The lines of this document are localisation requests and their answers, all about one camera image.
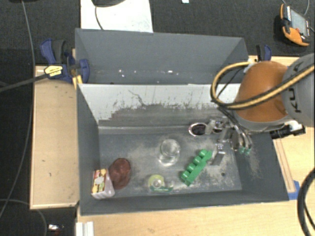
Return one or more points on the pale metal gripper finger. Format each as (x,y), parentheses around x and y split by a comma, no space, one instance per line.
(219,147)
(217,159)

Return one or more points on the green toy block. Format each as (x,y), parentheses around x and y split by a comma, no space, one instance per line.
(195,167)

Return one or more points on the round metal cup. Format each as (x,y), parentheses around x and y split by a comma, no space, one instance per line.
(197,129)

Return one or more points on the clear glass jar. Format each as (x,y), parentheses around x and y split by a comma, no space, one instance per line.
(169,152)

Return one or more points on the red-brown cup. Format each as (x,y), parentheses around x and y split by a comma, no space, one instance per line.
(120,173)

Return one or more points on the grey metal bin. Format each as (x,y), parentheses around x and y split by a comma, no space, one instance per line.
(152,58)

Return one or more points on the small printed packet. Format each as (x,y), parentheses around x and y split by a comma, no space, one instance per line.
(101,184)

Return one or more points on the pale wood board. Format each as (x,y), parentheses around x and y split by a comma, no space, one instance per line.
(55,141)

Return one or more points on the black cylinder on white bracket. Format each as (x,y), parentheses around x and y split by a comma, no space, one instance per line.
(283,131)

